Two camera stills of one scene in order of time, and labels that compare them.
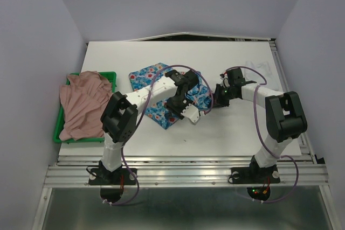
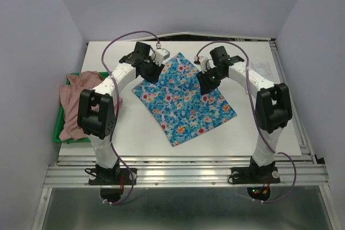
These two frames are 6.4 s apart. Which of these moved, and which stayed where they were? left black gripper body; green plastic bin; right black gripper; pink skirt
Moved: left black gripper body; right black gripper
Stayed: pink skirt; green plastic bin
